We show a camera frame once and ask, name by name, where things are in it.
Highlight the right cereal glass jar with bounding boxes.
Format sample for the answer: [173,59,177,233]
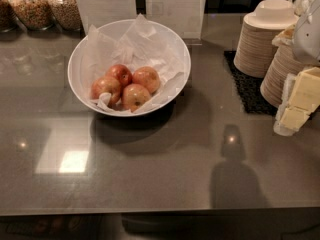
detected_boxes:
[48,0,81,30]

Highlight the white bowl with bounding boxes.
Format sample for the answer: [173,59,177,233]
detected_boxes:
[67,18,192,118]

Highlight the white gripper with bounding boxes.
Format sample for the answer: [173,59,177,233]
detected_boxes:
[273,0,320,137]

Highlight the front stack paper bowls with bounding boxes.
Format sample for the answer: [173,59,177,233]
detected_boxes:
[260,24,304,107]

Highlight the white crumpled paper liner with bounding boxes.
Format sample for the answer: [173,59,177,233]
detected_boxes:
[80,14,186,115]

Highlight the back stack paper bowls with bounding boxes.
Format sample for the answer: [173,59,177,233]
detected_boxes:
[234,0,298,78]

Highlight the left cereal glass jar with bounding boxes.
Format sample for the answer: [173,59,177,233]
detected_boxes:
[0,0,16,32]

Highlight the stack paper bowls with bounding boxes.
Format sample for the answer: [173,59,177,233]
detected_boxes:
[234,0,298,78]
[260,24,304,107]

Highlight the cereal glass jar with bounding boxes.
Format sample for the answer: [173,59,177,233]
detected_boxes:
[0,0,16,32]
[8,0,53,30]
[48,0,81,30]

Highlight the middle cereal glass jar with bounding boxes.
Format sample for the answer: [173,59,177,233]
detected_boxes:
[8,0,53,30]

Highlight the black mesh mat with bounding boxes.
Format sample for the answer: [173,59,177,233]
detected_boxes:
[224,51,277,116]

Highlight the left clear sign holder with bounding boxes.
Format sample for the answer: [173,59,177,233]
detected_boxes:
[76,0,136,33]

